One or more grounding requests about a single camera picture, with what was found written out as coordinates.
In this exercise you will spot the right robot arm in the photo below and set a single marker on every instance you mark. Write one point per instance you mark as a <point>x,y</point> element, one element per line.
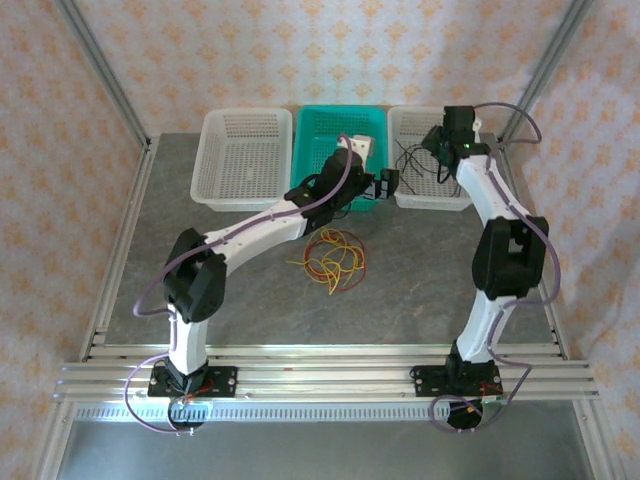
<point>482,190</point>

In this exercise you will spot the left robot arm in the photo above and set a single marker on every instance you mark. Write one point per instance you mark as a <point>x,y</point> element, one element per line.
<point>260,230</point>

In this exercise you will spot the white perforated plastic basket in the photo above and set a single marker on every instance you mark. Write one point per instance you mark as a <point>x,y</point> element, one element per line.
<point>410,120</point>
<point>240,150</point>

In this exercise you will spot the teal perforated plastic basket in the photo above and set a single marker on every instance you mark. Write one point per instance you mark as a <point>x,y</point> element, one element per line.
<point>320,130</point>

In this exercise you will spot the aluminium frame post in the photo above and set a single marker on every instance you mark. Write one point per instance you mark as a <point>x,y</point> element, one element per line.
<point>545,70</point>
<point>100,65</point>

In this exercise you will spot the aluminium frame cross rails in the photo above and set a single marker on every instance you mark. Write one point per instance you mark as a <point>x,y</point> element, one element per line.
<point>325,380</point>

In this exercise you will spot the aluminium frame side rail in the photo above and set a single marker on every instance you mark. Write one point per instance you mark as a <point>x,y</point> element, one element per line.
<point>554,335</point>
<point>130,225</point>

